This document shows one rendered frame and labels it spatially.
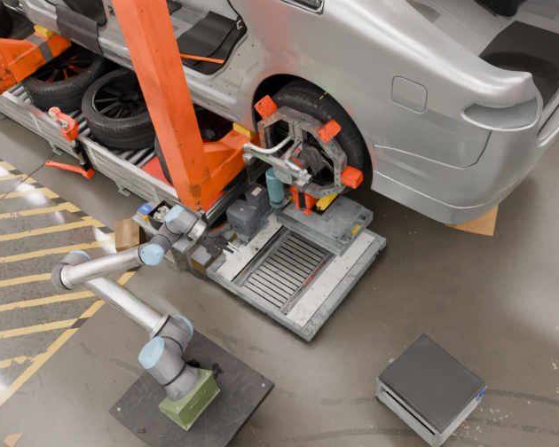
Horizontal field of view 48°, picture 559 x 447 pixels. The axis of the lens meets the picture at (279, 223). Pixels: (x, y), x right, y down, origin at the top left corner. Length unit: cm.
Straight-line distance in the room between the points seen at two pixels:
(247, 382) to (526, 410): 146
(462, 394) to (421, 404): 20
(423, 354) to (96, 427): 180
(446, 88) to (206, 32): 220
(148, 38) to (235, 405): 178
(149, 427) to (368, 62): 201
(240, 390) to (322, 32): 177
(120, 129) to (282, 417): 214
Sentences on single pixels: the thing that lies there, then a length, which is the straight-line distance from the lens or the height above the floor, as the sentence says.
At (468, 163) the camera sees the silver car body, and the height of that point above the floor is 121.
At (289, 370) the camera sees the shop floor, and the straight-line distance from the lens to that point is 359.
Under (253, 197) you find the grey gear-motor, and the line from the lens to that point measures 375.
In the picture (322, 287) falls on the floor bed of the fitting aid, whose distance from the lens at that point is 375.
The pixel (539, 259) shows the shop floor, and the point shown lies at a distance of 412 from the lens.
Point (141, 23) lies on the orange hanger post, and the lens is 279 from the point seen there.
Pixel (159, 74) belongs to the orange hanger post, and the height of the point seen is 151.
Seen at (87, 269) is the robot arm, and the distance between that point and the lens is 295.
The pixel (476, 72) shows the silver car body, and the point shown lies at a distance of 261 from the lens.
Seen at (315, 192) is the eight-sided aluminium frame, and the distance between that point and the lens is 348.
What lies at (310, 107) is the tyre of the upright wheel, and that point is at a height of 115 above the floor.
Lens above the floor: 325
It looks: 52 degrees down
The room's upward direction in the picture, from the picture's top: 8 degrees counter-clockwise
